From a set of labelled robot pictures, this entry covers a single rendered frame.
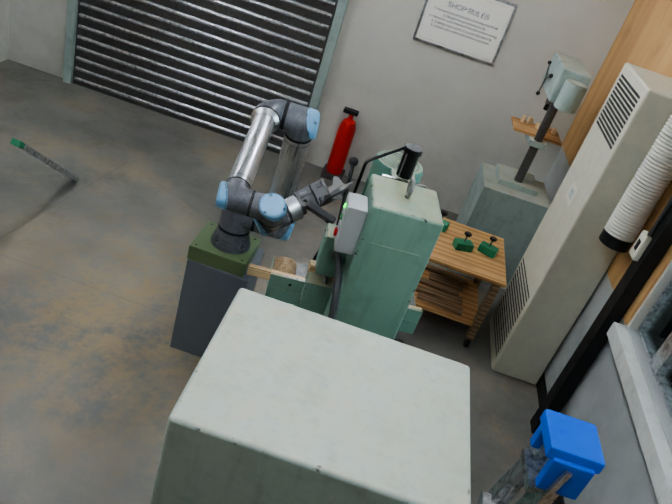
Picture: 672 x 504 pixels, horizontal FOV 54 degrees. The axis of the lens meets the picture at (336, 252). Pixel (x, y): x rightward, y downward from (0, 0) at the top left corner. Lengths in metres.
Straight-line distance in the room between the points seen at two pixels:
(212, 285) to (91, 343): 0.68
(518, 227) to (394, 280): 2.74
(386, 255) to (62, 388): 1.79
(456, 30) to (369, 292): 3.42
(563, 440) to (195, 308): 1.91
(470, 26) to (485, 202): 1.37
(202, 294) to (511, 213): 2.32
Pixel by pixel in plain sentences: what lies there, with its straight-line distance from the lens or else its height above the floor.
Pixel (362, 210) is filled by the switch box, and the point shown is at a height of 1.48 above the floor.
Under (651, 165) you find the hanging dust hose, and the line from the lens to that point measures 3.35.
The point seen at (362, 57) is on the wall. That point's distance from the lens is 5.30.
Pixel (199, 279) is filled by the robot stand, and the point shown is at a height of 0.47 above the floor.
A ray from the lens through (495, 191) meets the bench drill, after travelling 4.55.
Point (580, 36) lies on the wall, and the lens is 5.29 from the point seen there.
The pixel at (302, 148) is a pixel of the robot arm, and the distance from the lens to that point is 2.70.
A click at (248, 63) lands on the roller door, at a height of 0.66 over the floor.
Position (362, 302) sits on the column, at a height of 1.18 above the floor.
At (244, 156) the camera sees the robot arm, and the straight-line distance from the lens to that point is 2.34.
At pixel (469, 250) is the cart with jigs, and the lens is 4.02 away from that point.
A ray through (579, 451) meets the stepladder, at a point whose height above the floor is 1.16.
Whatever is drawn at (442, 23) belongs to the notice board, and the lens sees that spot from 5.19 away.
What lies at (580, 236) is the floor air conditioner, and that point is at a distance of 3.64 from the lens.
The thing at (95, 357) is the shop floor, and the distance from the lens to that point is 3.38.
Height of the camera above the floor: 2.36
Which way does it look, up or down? 31 degrees down
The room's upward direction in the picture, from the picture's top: 19 degrees clockwise
